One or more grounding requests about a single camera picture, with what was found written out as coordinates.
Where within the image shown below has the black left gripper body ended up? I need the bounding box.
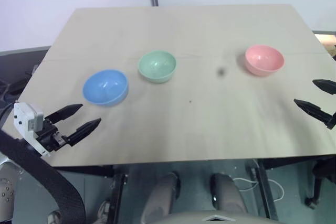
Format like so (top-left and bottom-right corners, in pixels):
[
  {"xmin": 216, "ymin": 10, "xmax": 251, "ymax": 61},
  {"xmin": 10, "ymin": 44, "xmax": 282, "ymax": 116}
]
[{"xmin": 35, "ymin": 119, "xmax": 70, "ymax": 153}]

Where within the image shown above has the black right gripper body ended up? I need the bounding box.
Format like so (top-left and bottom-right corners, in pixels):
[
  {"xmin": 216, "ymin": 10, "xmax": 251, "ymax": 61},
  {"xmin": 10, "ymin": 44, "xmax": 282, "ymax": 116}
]
[{"xmin": 324, "ymin": 112, "xmax": 336, "ymax": 131}]

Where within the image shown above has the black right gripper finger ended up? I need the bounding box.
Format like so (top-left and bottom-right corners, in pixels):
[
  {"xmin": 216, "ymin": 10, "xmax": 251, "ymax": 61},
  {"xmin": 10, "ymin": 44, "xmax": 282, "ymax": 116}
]
[
  {"xmin": 312, "ymin": 78, "xmax": 336, "ymax": 94},
  {"xmin": 293, "ymin": 99, "xmax": 332, "ymax": 124}
]

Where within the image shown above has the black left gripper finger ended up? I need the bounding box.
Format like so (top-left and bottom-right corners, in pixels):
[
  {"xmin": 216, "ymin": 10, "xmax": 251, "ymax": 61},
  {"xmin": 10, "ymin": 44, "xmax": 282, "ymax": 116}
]
[
  {"xmin": 45, "ymin": 103, "xmax": 85, "ymax": 125},
  {"xmin": 65, "ymin": 118, "xmax": 102, "ymax": 147}
]

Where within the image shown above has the blue plastic bowl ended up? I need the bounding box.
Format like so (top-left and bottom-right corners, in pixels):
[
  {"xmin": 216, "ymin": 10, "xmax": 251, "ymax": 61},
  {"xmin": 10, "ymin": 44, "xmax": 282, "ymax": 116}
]
[{"xmin": 82, "ymin": 69, "xmax": 130, "ymax": 108}]

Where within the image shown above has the black wheeled stand base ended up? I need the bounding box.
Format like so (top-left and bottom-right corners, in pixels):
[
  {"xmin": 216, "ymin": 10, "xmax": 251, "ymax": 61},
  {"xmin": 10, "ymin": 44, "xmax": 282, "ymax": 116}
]
[{"xmin": 303, "ymin": 155, "xmax": 336, "ymax": 210}]

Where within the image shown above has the dark grey side bench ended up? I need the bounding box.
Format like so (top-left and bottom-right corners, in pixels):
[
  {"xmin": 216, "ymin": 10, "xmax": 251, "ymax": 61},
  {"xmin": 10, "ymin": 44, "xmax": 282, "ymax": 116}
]
[{"xmin": 0, "ymin": 46, "xmax": 51, "ymax": 105}]

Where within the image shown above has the red plastic bowl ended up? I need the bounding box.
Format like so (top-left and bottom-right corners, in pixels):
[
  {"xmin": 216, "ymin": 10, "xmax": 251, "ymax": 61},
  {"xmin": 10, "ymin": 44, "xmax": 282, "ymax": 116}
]
[{"xmin": 245, "ymin": 45, "xmax": 286, "ymax": 78}]

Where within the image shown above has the green plastic bowl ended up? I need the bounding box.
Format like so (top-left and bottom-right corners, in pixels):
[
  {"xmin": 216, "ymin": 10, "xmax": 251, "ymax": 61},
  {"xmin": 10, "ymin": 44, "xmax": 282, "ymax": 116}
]
[{"xmin": 138, "ymin": 50, "xmax": 177, "ymax": 84}]

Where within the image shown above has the dark rounded left robot leg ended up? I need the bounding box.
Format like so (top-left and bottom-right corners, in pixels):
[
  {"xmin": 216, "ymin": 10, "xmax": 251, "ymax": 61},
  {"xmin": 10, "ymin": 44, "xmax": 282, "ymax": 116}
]
[{"xmin": 141, "ymin": 172, "xmax": 182, "ymax": 224}]

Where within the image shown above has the dark rounded robot leg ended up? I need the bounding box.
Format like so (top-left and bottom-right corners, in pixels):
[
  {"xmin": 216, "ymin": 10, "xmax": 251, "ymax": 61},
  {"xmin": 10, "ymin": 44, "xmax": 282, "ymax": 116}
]
[
  {"xmin": 141, "ymin": 172, "xmax": 182, "ymax": 224},
  {"xmin": 211, "ymin": 173, "xmax": 248, "ymax": 216}
]

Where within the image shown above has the dark rounded right robot leg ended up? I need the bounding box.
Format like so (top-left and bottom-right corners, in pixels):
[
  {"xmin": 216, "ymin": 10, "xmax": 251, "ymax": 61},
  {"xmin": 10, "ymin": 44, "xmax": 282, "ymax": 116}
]
[{"xmin": 211, "ymin": 173, "xmax": 248, "ymax": 216}]

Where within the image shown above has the grey robot torso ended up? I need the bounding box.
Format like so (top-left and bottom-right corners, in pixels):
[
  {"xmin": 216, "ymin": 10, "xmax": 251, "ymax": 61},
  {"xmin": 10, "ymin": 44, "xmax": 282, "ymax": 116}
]
[{"xmin": 156, "ymin": 210, "xmax": 286, "ymax": 224}]

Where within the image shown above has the black woven arm cable sleeve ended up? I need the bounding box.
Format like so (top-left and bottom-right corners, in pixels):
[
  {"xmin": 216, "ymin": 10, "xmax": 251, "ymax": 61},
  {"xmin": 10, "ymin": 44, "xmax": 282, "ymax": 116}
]
[{"xmin": 0, "ymin": 127, "xmax": 87, "ymax": 224}]

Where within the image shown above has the black metal table frame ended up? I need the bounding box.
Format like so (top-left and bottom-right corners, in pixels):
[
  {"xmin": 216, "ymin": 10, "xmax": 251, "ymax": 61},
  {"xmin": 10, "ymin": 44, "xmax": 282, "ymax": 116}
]
[{"xmin": 52, "ymin": 155, "xmax": 336, "ymax": 224}]

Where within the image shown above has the white floor cable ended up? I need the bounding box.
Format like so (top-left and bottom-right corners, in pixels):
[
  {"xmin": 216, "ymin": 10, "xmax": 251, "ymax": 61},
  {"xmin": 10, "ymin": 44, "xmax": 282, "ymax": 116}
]
[{"xmin": 233, "ymin": 177, "xmax": 286, "ymax": 201}]

